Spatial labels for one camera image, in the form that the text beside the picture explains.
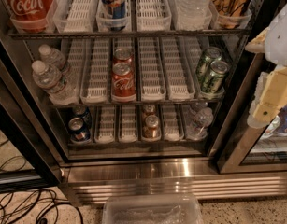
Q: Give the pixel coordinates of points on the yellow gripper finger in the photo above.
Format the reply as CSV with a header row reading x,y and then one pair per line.
x,y
257,45
269,98

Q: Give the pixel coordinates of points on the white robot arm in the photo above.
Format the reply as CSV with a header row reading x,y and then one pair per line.
x,y
276,40

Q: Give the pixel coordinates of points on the rear green soda can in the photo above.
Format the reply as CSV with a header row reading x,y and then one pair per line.
x,y
208,56

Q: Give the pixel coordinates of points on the green soda can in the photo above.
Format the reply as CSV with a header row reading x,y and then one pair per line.
x,y
214,77
208,56

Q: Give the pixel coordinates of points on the front green soda can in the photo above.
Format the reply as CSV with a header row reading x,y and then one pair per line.
x,y
214,77

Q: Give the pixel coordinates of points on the right glass fridge door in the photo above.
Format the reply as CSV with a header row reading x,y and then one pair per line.
x,y
244,149

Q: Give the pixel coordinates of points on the top shelf clear water bottle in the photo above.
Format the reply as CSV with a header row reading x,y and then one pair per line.
x,y
193,14

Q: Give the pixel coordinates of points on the shelf clear water bottle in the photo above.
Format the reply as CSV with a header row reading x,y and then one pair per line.
x,y
201,117
193,14

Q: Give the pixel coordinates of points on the bottom shelf clear water bottle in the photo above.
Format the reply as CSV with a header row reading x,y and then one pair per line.
x,y
201,117

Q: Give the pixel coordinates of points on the rear orange soda can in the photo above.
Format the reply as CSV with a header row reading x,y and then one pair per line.
x,y
148,110

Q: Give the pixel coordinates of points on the orange soda can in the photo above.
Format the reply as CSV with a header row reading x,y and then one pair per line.
x,y
151,127
148,110

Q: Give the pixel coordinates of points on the front orange soda can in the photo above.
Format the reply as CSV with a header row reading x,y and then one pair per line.
x,y
151,127

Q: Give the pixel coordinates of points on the rear red coca-cola can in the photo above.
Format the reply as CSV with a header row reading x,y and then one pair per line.
x,y
123,55

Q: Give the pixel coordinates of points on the front red coca-cola can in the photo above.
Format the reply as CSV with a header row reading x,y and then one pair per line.
x,y
123,83

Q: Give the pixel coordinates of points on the rear blue pepsi can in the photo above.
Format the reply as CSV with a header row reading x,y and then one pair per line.
x,y
84,113

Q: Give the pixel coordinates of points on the blue pepsi can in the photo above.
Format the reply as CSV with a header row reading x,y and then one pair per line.
x,y
84,113
79,130

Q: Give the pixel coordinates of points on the front blue pepsi can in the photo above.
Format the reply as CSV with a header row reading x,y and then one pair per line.
x,y
79,130

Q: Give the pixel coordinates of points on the large red coca-cola can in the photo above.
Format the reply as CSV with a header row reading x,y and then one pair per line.
x,y
32,16

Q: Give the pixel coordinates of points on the cans behind right door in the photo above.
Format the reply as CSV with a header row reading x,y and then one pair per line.
x,y
278,127

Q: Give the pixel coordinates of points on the gold brown tall cans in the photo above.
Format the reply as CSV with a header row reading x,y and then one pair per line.
x,y
229,14

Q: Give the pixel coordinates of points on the clear plastic bin on floor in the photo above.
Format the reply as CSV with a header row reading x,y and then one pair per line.
x,y
153,209

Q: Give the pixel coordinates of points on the front clear water bottle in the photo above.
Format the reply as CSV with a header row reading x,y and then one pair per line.
x,y
51,80

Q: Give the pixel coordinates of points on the rear clear water bottle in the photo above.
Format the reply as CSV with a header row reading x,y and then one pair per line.
x,y
54,56

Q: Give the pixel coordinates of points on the top wire shelf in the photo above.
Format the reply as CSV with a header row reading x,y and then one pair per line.
x,y
132,34

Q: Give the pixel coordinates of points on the wire shelf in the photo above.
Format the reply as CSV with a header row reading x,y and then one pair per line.
x,y
164,102
132,34
137,143

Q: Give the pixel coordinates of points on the middle wire shelf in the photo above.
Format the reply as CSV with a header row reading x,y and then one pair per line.
x,y
164,102

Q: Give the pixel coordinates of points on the bottom wire shelf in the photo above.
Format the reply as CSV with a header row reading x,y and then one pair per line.
x,y
137,143

